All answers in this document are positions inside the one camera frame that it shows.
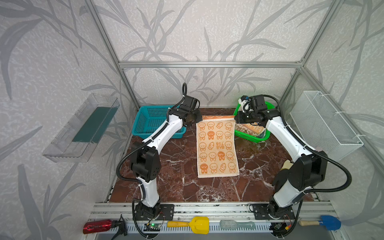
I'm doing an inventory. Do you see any orange bunny towel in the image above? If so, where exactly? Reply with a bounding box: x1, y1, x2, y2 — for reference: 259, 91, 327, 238
196, 116, 240, 179

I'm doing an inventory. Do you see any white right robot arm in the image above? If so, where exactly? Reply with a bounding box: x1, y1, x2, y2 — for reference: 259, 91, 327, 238
234, 95, 352, 220

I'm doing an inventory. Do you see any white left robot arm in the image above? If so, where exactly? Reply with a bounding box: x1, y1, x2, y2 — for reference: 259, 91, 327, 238
116, 83, 202, 220

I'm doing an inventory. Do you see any orange beige lettered towel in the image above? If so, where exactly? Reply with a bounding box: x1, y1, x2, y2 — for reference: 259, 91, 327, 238
237, 124, 266, 138

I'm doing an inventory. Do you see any green plastic basket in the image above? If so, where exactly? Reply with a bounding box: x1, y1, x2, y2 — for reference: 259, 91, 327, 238
233, 100, 275, 142

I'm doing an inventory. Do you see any teal plastic basket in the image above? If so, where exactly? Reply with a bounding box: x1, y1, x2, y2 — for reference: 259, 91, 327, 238
132, 105, 172, 139

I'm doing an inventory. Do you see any black and yellow glove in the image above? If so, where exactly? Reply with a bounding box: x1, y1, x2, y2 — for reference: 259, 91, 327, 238
272, 160, 294, 193

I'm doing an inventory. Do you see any yellow toy shovel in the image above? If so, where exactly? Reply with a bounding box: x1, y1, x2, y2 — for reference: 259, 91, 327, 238
167, 217, 210, 235

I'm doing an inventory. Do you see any right controller board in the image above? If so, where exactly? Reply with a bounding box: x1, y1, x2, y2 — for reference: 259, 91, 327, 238
270, 223, 292, 233

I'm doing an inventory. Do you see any controller board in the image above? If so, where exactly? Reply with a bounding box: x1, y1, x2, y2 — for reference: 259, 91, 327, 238
270, 223, 292, 233
143, 223, 162, 232

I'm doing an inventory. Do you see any pale green brush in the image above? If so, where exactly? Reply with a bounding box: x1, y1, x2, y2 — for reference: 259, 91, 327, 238
220, 220, 256, 230

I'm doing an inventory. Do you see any left controller board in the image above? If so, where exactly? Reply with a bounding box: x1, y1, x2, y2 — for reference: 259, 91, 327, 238
143, 223, 162, 232

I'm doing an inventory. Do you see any blue toy shovel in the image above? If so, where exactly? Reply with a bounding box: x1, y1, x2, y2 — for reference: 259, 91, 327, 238
299, 216, 342, 231

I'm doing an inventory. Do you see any red bottle with black trigger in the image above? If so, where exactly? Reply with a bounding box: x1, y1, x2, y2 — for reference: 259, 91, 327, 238
83, 215, 128, 240

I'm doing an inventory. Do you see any white wire wall basket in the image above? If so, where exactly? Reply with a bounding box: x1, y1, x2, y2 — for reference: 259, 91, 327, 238
290, 91, 364, 161

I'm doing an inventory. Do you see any aluminium frame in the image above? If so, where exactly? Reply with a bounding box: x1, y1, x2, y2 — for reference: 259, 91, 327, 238
83, 0, 384, 211

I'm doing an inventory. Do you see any pink object in wire basket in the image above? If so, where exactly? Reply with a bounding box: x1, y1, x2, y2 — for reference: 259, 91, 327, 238
314, 146, 324, 152

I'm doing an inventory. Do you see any clear plastic wall tray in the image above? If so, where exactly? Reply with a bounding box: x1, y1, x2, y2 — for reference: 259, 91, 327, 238
43, 94, 120, 163

